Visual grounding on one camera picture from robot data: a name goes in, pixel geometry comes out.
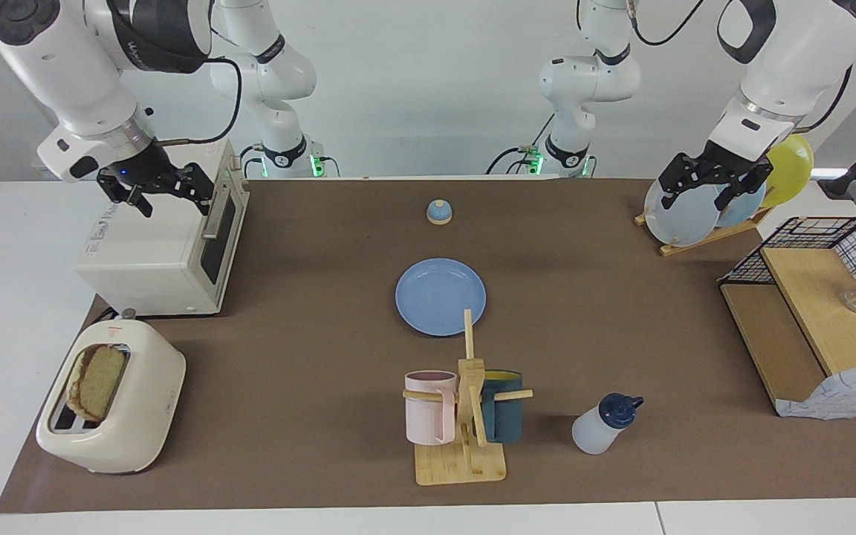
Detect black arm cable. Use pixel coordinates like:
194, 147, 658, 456
794, 65, 854, 133
157, 56, 243, 146

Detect brown table mat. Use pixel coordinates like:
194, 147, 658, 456
0, 177, 856, 515

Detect white toaster oven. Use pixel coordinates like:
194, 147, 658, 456
75, 138, 250, 317

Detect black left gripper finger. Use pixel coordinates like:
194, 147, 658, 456
716, 165, 775, 213
658, 152, 693, 211

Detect grey round plate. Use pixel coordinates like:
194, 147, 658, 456
643, 178, 721, 247

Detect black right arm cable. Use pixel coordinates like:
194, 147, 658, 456
157, 56, 243, 146

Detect wooden mug tree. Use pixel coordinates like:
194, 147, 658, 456
403, 309, 534, 487

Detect wooden plate rack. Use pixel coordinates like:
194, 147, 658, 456
635, 204, 774, 257

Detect yellow round plate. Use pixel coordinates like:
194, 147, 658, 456
761, 134, 815, 209

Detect wooden shelf with wire basket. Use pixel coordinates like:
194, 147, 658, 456
718, 217, 856, 418

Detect teal mug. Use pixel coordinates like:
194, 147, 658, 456
480, 370, 524, 445

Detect pink mug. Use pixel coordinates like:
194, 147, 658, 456
405, 370, 458, 447

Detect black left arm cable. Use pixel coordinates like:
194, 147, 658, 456
794, 65, 854, 133

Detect white bottle with navy cap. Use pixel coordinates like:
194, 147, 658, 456
571, 393, 645, 455

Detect white patterned cloth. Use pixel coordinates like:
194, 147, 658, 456
775, 363, 856, 421

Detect bread slice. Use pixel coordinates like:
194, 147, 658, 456
66, 344, 129, 423

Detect light blue round plate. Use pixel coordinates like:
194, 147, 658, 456
714, 182, 768, 228

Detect cream two-slot toaster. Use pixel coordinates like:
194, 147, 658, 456
36, 308, 187, 475

